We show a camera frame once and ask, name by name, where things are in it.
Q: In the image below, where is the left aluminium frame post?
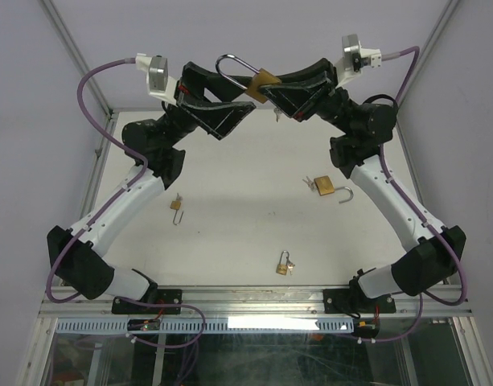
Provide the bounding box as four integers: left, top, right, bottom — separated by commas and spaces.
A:
38, 0, 113, 117

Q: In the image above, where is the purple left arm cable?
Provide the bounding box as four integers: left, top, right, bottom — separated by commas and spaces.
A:
46, 58, 207, 355

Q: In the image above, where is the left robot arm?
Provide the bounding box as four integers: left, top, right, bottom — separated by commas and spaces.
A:
45, 55, 255, 313

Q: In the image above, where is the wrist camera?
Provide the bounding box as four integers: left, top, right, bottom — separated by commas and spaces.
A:
334, 34, 382, 87
135, 53, 177, 105

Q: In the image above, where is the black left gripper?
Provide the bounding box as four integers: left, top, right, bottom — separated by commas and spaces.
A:
160, 64, 257, 150

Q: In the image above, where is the aluminium front rail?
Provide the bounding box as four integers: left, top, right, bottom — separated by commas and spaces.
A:
39, 285, 472, 318

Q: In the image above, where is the aluminium frame post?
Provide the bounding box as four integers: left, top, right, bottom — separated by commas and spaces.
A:
38, 0, 113, 117
411, 0, 463, 79

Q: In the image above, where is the brass padlock with keys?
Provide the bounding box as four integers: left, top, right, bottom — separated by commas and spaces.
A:
275, 250, 290, 276

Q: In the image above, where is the medium brass padlock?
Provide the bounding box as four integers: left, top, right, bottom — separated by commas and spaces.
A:
215, 54, 281, 104

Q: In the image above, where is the small brass padlock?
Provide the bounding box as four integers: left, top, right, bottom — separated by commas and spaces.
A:
170, 199, 184, 226

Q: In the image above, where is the right aluminium frame post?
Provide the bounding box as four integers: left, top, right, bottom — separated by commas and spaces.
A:
411, 0, 463, 79

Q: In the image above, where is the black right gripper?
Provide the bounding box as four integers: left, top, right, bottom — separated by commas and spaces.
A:
257, 58, 358, 137

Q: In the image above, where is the grey slotted cable duct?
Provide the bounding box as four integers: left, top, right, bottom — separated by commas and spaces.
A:
55, 316, 354, 335

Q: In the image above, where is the large brass padlock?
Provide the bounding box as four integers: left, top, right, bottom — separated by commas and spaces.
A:
313, 175, 354, 204

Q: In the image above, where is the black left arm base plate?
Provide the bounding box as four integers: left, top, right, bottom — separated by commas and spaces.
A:
111, 288, 183, 315

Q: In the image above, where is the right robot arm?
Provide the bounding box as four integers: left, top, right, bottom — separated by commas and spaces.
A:
259, 59, 466, 311

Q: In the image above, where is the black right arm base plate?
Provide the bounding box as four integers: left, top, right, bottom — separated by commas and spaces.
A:
323, 288, 396, 318

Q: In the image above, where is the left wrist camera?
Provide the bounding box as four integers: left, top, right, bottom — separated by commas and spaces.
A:
135, 53, 177, 105

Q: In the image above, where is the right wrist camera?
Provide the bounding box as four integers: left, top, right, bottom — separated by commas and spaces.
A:
334, 34, 382, 87

